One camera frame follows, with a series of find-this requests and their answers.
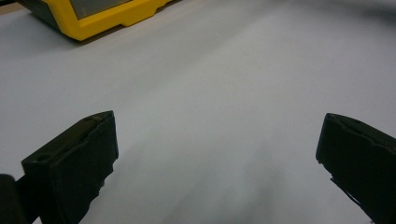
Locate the yellow and black organizer cabinet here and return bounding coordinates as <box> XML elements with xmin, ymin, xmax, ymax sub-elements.
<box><xmin>17</xmin><ymin>0</ymin><xmax>176</xmax><ymax>42</ymax></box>

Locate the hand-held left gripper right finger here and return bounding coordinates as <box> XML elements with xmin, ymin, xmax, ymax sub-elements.
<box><xmin>315</xmin><ymin>112</ymin><xmax>396</xmax><ymax>224</ymax></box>

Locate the wooden board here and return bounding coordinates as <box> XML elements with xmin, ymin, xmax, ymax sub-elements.
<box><xmin>0</xmin><ymin>2</ymin><xmax>31</xmax><ymax>16</ymax></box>

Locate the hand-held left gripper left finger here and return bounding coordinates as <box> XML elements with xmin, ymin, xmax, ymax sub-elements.
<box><xmin>15</xmin><ymin>110</ymin><xmax>120</xmax><ymax>224</ymax></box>

